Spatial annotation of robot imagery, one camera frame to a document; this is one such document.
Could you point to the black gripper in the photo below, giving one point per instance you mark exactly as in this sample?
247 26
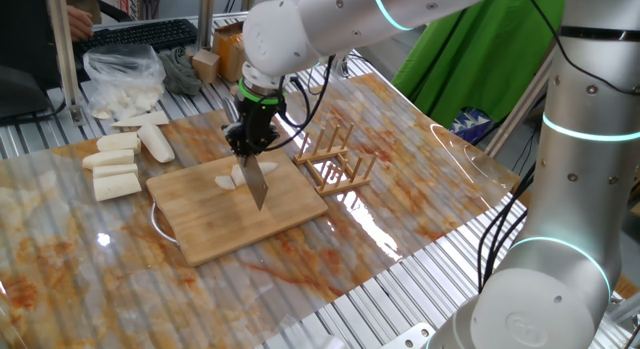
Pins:
257 118

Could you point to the steel cleaver knife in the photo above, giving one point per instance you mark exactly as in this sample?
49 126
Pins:
255 184

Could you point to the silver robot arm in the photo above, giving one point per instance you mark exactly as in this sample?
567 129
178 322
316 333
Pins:
585 164

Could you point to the long tapered white radish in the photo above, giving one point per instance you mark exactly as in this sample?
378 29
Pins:
235 176

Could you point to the small white radish slice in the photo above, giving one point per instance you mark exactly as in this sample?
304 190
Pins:
225 182

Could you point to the rounded white radish piece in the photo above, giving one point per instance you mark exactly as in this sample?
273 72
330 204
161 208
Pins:
156 144

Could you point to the flat white radish wedge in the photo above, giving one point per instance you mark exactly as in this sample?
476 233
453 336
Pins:
142 119

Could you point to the white radish chunk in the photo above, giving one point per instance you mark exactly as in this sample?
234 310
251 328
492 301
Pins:
115 171
107 159
117 142
116 187

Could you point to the clear bag of radish pieces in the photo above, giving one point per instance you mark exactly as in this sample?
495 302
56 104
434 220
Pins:
122 79

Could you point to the bare person hand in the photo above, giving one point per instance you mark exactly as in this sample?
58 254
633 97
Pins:
80 24

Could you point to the wooden block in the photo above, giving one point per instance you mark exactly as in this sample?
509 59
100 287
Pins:
206 66

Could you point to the brown cardboard box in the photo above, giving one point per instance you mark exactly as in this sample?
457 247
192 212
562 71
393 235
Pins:
227 54

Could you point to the wooden cutting board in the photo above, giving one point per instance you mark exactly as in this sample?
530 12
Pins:
210 229

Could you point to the grey green cloth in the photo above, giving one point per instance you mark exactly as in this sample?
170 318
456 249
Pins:
180 74

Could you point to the wooden peg rack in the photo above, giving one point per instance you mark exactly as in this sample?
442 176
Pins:
345 184

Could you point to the black keyboard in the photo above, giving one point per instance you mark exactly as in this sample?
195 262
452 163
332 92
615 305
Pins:
140 35

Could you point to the marble pattern plastic sheet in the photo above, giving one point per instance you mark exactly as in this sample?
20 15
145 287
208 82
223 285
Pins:
250 299

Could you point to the blue white patterned item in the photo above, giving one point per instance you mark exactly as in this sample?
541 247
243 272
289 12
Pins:
470 126

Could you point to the green fabric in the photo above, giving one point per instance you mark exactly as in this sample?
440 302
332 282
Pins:
475 64

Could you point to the aluminium frame post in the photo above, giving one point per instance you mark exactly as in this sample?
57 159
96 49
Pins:
520 109
205 19
62 49

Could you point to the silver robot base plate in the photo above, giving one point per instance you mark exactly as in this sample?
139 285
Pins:
410 339

